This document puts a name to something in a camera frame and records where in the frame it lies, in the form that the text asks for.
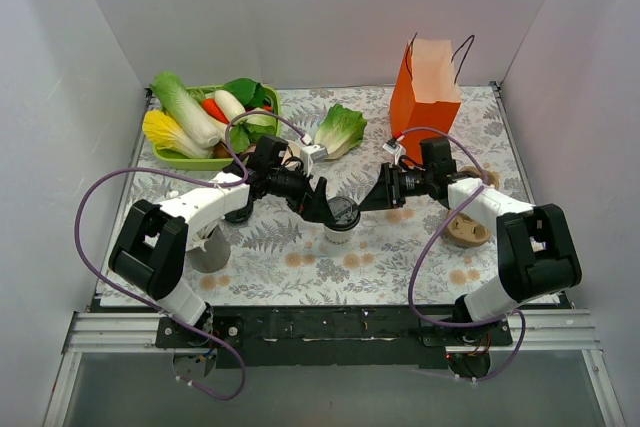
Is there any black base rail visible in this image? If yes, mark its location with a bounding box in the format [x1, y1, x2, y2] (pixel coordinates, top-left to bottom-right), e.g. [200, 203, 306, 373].
[154, 304, 514, 371]

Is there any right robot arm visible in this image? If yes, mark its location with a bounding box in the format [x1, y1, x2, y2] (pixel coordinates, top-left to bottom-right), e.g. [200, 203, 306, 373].
[359, 135, 582, 345]

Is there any loose green lettuce head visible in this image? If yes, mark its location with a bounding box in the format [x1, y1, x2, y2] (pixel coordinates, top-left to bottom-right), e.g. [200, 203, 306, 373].
[314, 104, 367, 160]

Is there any yellow cabbage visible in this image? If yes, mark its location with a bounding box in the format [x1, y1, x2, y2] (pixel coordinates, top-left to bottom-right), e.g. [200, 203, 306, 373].
[142, 110, 212, 159]

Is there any white radish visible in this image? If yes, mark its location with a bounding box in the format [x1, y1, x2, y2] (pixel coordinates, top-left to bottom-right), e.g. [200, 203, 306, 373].
[213, 89, 246, 123]

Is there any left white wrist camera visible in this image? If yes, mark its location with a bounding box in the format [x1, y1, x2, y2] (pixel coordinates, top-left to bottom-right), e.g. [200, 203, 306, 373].
[299, 134, 328, 163]

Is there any napa cabbage green white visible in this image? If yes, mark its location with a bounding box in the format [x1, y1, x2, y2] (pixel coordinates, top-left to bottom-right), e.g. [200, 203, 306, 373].
[150, 72, 221, 148]

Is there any grey straw holder cup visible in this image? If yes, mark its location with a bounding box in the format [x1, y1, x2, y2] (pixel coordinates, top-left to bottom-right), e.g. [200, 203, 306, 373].
[186, 226, 231, 274]

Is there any green vegetable tray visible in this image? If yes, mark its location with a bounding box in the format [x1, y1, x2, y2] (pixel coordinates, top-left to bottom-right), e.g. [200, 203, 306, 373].
[152, 86, 282, 171]

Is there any orange paper bag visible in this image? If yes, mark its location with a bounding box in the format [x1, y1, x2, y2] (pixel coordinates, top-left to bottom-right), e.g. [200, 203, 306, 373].
[390, 38, 462, 157]

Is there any floral table mat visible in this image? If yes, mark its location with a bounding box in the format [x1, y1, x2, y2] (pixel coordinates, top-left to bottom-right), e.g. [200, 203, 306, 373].
[99, 86, 561, 307]

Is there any black plastic cup lid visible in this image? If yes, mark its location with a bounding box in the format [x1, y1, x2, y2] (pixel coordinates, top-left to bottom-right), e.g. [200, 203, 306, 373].
[325, 196, 361, 232]

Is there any white paper coffee cup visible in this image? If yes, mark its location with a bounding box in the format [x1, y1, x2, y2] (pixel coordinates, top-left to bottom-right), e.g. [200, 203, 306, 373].
[323, 226, 354, 256]

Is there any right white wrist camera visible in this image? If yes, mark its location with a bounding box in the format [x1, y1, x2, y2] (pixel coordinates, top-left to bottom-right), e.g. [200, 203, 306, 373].
[382, 137, 406, 161]

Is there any green bok choy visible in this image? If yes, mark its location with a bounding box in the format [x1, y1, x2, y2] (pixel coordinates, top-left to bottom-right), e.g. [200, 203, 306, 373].
[221, 78, 278, 153]

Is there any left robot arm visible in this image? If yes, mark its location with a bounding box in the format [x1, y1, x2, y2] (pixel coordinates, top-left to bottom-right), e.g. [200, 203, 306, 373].
[108, 135, 335, 347]

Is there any brown cardboard cup carrier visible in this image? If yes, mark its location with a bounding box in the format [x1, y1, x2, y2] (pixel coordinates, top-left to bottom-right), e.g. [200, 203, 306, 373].
[443, 166, 500, 248]

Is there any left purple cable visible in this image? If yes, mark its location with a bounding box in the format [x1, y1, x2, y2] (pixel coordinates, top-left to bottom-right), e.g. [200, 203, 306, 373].
[73, 110, 309, 401]

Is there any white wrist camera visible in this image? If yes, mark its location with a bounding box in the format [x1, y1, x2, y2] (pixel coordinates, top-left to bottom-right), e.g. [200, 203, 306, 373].
[382, 137, 406, 161]
[299, 134, 328, 163]

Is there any orange carrot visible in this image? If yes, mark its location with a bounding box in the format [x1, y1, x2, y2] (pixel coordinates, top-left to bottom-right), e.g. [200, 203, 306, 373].
[201, 98, 229, 124]

